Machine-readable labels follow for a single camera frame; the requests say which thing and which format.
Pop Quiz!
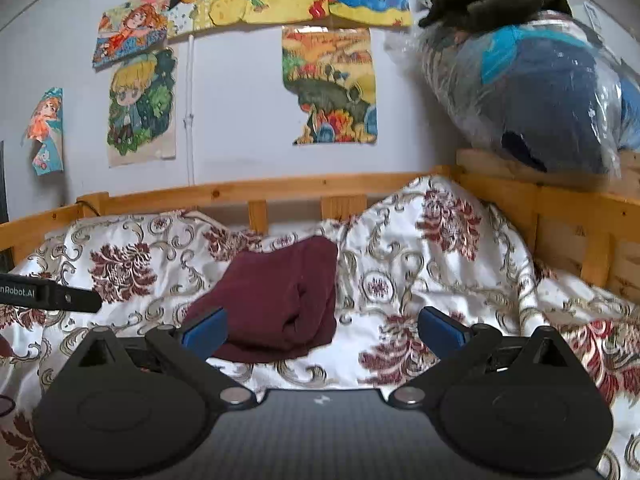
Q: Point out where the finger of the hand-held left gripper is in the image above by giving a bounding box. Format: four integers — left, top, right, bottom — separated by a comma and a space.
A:
49, 284, 104, 314

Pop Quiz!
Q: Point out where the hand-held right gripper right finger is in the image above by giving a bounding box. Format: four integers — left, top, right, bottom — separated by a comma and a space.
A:
389, 306, 584, 409

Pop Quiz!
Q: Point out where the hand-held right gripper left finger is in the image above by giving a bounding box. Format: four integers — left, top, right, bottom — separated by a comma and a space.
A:
64, 307, 258, 409

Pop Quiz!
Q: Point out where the maroon garment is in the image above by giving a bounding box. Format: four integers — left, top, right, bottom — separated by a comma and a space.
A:
182, 235, 341, 364

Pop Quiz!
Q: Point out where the white floral bedspread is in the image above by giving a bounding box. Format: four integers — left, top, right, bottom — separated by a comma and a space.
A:
0, 175, 640, 480

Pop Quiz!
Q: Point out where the blue plush toy in plastic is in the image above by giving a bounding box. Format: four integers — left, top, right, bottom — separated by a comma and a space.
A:
385, 9, 640, 182

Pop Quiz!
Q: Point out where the small torn figure wall poster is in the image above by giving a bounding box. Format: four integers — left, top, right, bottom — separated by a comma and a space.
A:
22, 87, 66, 177

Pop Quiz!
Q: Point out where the wooden bed frame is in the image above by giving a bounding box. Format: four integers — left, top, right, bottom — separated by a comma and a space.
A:
0, 149, 640, 306

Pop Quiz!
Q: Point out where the blond figure wall poster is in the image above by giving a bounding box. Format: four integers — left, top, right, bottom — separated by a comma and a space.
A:
106, 47, 179, 168

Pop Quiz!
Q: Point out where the white wall pipe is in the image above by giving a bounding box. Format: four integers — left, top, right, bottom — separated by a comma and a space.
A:
186, 34, 197, 185

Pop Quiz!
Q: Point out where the landscape wall poster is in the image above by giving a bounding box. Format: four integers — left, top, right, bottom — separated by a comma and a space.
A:
281, 25, 379, 147

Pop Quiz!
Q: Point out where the orange hair figure wall poster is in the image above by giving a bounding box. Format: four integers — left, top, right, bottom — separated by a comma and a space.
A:
92, 0, 170, 70

